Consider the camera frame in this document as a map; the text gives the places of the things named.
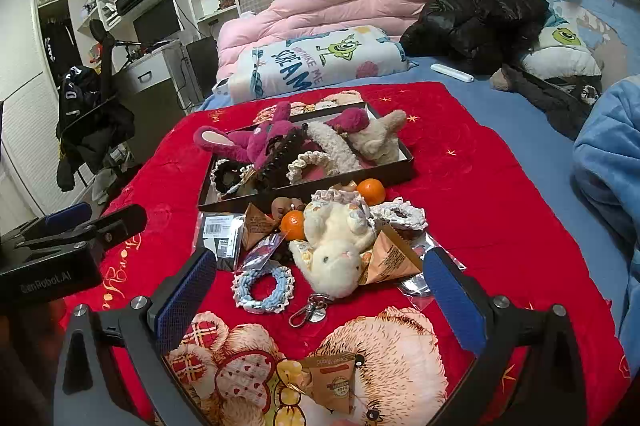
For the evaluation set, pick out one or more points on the black lace-trimmed scrunchie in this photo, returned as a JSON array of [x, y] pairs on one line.
[[220, 178]]

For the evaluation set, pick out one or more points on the black office chair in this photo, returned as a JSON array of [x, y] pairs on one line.
[[102, 41]]

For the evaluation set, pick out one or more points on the cream fluffy hair band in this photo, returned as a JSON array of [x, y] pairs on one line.
[[330, 146]]

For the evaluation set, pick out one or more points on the holographic plastic packet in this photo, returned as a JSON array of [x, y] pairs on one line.
[[260, 256]]

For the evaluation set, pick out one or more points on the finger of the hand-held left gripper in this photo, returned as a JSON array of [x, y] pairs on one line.
[[122, 222], [67, 214]]

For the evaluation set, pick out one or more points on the black jacket with white print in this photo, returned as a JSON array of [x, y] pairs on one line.
[[85, 106]]

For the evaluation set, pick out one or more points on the blue printed bed bumper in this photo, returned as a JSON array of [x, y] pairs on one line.
[[595, 6]]

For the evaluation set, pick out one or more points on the black puffer jacket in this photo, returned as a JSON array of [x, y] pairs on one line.
[[475, 6]]

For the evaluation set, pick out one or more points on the black computer tower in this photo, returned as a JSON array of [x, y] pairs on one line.
[[202, 66]]

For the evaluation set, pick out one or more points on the dark grey garment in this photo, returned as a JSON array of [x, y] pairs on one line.
[[545, 99]]

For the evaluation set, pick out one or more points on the blue crochet scrunchie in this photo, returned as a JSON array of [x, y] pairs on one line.
[[242, 291]]

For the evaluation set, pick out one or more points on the black hanging clothes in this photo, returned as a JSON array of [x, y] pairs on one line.
[[60, 46]]

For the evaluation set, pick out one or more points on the white cartoon printed blanket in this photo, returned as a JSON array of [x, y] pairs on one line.
[[300, 66]]

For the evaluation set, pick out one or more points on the clear plastic packet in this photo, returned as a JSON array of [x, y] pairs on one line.
[[415, 286]]

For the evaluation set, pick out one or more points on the beige plush toy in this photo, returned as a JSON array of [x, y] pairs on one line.
[[375, 136]]

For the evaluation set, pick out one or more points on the pink lace-trimmed scrunchie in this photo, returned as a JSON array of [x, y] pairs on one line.
[[300, 164]]

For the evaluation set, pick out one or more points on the light blue fleece garment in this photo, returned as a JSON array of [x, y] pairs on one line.
[[610, 156]]

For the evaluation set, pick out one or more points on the black cardboard box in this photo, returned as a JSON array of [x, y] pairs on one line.
[[395, 169]]

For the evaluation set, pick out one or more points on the black packet with barcode label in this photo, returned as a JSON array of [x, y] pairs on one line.
[[227, 251]]

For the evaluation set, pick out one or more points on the white monster print pillow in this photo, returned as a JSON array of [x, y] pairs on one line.
[[560, 56]]

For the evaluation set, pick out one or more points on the magenta plush rabbit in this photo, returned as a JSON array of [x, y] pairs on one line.
[[250, 146]]

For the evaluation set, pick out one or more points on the white remote control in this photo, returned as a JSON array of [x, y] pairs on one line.
[[450, 72]]

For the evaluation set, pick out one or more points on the red printed blanket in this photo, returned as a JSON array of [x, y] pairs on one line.
[[475, 186]]

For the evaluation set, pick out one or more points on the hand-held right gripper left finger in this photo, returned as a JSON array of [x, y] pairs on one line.
[[185, 296]]

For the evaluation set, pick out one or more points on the black hair claw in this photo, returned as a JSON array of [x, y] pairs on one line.
[[280, 156]]

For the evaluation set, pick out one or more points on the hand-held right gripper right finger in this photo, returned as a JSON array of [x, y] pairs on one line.
[[452, 301]]

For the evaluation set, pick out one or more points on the white wardrobe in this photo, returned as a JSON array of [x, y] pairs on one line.
[[25, 106]]

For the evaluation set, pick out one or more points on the white desk with drawer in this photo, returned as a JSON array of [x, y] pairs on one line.
[[150, 71]]

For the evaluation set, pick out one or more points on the orange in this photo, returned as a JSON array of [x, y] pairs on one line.
[[371, 191], [292, 226]]

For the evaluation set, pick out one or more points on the black monitor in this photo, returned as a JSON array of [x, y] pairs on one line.
[[155, 24]]

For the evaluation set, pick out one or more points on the brown triangular packet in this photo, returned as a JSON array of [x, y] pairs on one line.
[[332, 386], [390, 256], [257, 226]]

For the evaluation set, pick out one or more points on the white lace scrunchie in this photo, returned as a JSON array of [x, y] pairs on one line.
[[405, 211]]

